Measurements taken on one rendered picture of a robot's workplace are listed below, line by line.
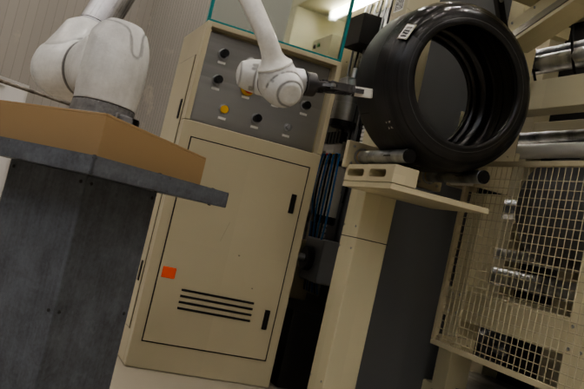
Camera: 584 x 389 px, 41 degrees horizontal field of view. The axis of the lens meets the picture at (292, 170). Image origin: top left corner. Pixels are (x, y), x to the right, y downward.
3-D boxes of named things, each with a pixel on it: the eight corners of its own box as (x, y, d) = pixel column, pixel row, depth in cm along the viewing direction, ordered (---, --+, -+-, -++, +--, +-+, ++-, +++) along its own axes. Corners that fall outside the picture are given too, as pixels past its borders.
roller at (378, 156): (366, 164, 274) (355, 162, 273) (368, 152, 274) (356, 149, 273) (415, 164, 241) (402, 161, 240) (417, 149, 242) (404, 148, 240)
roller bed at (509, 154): (445, 185, 303) (461, 111, 305) (476, 193, 308) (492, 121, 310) (474, 186, 284) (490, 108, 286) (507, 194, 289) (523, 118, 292)
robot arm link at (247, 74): (276, 94, 244) (289, 103, 232) (229, 87, 238) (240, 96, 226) (283, 60, 241) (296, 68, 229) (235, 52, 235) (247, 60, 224)
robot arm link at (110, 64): (95, 95, 178) (120, 6, 181) (53, 95, 190) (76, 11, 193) (149, 117, 190) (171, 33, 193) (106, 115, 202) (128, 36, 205)
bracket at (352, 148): (341, 167, 273) (347, 139, 274) (436, 192, 287) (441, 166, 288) (344, 167, 270) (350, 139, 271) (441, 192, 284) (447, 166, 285)
